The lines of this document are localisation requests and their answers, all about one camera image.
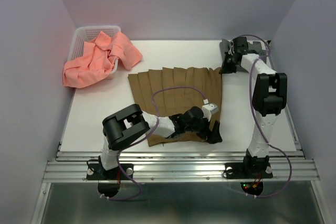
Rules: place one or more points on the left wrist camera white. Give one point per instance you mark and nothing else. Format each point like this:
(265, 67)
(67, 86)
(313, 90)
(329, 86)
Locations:
(209, 109)

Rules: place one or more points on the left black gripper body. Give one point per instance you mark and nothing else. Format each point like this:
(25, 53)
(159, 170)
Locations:
(202, 125)

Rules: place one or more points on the white perforated plastic basket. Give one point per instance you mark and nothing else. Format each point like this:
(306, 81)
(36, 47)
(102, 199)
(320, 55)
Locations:
(85, 35)

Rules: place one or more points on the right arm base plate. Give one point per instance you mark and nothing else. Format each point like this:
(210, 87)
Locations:
(238, 170)

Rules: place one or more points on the pink skirt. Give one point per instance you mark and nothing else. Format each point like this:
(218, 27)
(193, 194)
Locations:
(98, 60)

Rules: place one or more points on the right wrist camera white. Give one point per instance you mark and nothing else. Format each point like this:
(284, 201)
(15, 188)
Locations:
(231, 48)

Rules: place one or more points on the grey pleated skirt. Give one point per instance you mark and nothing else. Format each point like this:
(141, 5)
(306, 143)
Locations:
(254, 47)

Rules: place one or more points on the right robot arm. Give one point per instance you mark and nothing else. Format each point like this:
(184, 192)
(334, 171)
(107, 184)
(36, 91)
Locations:
(267, 98)

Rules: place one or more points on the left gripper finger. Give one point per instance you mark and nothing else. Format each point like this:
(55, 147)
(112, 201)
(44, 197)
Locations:
(215, 136)
(207, 135)

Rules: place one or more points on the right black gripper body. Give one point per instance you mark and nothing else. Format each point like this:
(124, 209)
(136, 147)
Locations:
(229, 62)

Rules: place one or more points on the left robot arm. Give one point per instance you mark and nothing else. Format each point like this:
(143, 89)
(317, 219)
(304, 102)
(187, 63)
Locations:
(123, 128)

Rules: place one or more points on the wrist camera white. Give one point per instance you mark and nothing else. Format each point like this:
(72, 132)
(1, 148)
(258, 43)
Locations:
(231, 48)
(209, 109)

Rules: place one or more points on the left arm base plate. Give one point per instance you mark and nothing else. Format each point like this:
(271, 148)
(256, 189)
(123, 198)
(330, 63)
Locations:
(96, 171)

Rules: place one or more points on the aluminium mounting rail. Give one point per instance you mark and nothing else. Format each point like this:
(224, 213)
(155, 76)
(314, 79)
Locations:
(173, 167)

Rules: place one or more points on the tan brown skirt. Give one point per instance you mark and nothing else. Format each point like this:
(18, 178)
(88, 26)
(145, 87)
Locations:
(176, 90)

